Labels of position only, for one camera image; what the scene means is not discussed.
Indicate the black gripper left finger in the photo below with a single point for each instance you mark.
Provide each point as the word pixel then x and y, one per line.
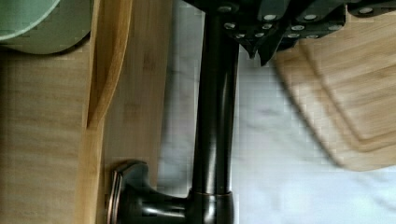
pixel 251 23

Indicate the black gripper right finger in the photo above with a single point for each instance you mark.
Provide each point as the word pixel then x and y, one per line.
pixel 291 20

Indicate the bamboo cutting board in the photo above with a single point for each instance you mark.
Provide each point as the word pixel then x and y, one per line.
pixel 344 84

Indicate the green ceramic bowl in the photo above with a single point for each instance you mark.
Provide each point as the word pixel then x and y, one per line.
pixel 44 26

